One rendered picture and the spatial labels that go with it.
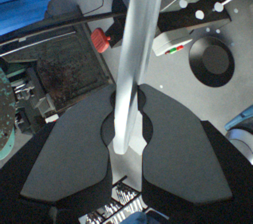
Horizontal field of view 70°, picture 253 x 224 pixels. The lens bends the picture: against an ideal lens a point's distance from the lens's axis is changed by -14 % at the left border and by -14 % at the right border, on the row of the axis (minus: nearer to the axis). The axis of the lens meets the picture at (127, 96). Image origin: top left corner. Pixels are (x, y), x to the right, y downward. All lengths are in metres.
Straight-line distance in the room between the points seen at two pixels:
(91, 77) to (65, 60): 0.30
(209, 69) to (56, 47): 1.33
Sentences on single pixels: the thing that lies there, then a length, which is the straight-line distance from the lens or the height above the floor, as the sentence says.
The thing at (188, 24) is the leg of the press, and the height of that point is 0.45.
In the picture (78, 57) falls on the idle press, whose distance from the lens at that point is 2.00.
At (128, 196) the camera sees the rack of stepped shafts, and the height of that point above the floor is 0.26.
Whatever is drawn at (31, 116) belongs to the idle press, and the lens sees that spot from 3.50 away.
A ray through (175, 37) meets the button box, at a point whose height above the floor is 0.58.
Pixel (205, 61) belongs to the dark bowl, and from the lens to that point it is 1.30.
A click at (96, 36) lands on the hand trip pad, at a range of 0.64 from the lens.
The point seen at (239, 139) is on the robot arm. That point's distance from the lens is 0.52.
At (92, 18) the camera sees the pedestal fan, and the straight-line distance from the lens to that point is 1.39.
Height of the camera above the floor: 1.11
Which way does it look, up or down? 35 degrees down
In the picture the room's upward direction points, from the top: 117 degrees counter-clockwise
